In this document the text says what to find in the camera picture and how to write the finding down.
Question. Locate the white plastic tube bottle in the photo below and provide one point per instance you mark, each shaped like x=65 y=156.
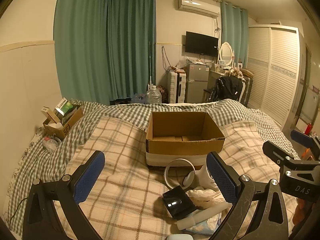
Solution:
x=192 y=220

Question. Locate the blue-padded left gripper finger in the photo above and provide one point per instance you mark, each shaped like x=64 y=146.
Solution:
x=41 y=220

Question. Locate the white sliding wardrobe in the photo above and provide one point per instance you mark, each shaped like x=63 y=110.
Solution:
x=274 y=60

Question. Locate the blue tissue pack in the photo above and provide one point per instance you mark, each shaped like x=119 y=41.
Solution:
x=206 y=227

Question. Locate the white headphones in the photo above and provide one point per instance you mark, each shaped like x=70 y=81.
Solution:
x=200 y=178

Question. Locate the silver mini fridge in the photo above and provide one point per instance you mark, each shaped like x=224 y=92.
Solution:
x=197 y=79

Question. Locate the green curtain left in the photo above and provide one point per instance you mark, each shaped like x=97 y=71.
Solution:
x=104 y=49

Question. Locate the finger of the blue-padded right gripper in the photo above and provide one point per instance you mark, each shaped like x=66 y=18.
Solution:
x=269 y=220

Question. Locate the oval white vanity mirror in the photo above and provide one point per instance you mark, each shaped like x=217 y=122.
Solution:
x=226 y=54

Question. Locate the black jacket on chair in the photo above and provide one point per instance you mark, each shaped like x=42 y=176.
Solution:
x=227 y=87

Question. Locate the white lace cloth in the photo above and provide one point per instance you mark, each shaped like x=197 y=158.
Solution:
x=205 y=198

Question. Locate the white tape roll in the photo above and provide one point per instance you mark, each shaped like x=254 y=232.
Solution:
x=179 y=172

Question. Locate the red fire extinguisher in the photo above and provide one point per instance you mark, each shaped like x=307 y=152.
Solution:
x=308 y=129

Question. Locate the large clear water jug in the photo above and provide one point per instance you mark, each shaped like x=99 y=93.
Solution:
x=153 y=95

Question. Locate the small cardboard box with items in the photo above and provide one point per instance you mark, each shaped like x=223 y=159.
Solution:
x=62 y=130

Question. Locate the green gingham bed sheet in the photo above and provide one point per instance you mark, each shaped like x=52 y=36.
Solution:
x=34 y=161

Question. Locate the light blue earbuds case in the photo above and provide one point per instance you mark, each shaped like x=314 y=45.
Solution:
x=180 y=236

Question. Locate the white suitcase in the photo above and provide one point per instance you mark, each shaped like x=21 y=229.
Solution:
x=176 y=83

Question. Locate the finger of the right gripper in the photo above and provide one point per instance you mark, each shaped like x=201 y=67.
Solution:
x=276 y=154
x=307 y=141

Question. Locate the black wall television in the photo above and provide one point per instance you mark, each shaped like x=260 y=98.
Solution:
x=201 y=44

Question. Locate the open cardboard box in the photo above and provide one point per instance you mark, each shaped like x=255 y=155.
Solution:
x=181 y=135

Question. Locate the green white book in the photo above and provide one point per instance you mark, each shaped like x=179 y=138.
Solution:
x=65 y=109

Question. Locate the white air conditioner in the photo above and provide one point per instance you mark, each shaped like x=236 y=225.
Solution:
x=199 y=7

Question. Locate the green curtain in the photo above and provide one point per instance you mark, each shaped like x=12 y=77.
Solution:
x=235 y=30
x=104 y=49

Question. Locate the green curtain right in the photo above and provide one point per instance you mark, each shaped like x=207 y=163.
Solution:
x=235 y=30

